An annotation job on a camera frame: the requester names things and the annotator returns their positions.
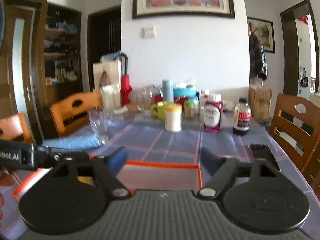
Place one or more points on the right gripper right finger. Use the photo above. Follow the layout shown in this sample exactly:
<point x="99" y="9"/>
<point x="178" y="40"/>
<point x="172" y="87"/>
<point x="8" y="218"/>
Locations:
<point x="223" y="172"/>

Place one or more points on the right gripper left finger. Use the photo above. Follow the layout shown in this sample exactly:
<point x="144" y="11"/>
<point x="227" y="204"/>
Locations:
<point x="106" y="168"/>

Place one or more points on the wooden chair near left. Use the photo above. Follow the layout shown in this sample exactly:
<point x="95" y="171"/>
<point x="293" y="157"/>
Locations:
<point x="15" y="128"/>

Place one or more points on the wooden chair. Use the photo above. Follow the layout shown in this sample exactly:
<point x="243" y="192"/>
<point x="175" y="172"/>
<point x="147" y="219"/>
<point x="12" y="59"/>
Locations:
<point x="15" y="128"/>
<point x="70" y="114"/>
<point x="295" y="127"/>

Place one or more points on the orange cardboard box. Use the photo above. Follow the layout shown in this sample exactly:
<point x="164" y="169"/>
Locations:
<point x="138" y="175"/>

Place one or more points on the dark bottle red label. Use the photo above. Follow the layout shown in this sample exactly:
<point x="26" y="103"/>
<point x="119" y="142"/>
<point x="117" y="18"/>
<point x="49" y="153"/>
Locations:
<point x="242" y="117"/>

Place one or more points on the clear glass cup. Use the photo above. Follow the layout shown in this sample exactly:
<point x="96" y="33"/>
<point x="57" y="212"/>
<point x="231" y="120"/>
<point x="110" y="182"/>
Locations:
<point x="99" y="123"/>

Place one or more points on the purple supplement bottle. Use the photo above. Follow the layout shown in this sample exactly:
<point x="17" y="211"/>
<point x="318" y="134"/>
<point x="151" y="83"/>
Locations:
<point x="213" y="108"/>

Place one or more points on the small jar green lid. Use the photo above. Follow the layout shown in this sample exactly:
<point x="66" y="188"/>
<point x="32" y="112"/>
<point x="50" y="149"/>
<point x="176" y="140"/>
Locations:
<point x="189" y="109"/>

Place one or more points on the white jar yellow lid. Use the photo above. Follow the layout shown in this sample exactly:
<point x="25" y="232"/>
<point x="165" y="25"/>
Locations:
<point x="173" y="117"/>

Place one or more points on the wooden chair far left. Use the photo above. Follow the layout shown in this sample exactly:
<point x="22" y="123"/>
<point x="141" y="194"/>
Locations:
<point x="70" y="114"/>

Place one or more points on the brown cardboard box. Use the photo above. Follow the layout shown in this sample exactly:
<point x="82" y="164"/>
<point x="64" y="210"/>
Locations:
<point x="260" y="102"/>

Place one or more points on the teal food container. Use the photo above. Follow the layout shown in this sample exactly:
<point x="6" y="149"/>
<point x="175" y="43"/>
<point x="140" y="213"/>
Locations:
<point x="185" y="92"/>

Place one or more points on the wooden chair far right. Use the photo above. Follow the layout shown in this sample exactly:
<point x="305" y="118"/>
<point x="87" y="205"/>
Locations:
<point x="295" y="127"/>

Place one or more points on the yellow-green mug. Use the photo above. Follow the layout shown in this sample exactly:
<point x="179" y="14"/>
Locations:
<point x="157" y="109"/>

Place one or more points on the clear glass jar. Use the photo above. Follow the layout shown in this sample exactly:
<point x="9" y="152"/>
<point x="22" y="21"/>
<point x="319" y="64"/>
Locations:
<point x="144" y="99"/>

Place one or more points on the red umbrella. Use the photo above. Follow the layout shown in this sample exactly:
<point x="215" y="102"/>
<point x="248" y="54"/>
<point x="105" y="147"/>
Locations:
<point x="125" y="81"/>

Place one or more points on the light blue tumbler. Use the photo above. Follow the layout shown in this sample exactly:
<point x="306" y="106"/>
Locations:
<point x="167" y="90"/>

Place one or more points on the white paper bag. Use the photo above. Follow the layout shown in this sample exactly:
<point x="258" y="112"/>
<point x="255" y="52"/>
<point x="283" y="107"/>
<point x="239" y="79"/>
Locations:
<point x="107" y="80"/>

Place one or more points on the dark wooden shelf cabinet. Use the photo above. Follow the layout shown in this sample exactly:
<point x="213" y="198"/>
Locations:
<point x="56" y="71"/>

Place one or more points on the black jacket hanging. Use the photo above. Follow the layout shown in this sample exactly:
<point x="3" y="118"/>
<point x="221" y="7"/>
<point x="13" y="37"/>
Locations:
<point x="257" y="58"/>

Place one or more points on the black handbag hanging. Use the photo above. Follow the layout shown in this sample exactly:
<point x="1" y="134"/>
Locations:
<point x="304" y="82"/>

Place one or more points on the small framed landscape picture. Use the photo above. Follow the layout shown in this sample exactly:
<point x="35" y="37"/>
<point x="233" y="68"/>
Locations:
<point x="264" y="30"/>

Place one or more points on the white wall switch panel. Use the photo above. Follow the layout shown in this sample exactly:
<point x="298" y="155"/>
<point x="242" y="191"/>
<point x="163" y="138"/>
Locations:
<point x="149" y="32"/>

